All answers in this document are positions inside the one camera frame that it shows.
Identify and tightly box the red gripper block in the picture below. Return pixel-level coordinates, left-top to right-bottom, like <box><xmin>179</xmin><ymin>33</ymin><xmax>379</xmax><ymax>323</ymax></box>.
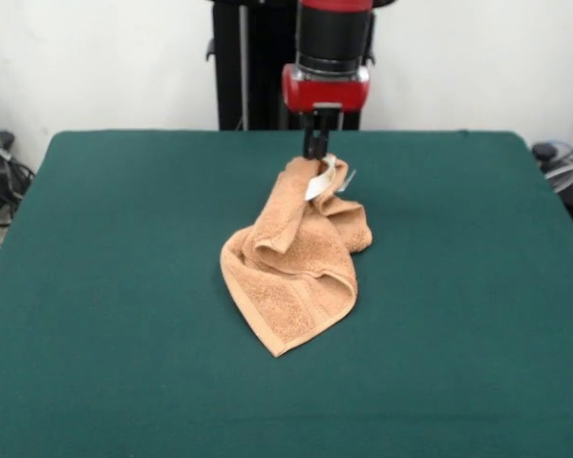
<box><xmin>281</xmin><ymin>65</ymin><xmax>371</xmax><ymax>162</ymax></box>

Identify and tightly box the tan terry towel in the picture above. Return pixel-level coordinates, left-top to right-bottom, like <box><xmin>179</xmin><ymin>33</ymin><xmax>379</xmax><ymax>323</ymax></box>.
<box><xmin>219</xmin><ymin>153</ymin><xmax>375</xmax><ymax>359</ymax></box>

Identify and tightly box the dark green tablecloth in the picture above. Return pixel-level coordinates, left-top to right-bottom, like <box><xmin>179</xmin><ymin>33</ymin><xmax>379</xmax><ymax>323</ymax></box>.
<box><xmin>0</xmin><ymin>129</ymin><xmax>573</xmax><ymax>458</ymax></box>

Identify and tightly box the grey chair base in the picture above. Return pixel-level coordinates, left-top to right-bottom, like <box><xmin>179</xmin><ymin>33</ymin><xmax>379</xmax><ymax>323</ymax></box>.
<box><xmin>531</xmin><ymin>139</ymin><xmax>573</xmax><ymax>230</ymax></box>

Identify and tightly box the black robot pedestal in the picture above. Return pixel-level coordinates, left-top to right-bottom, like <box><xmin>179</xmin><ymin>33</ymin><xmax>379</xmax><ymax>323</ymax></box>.
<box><xmin>203</xmin><ymin>0</ymin><xmax>378</xmax><ymax>133</ymax></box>

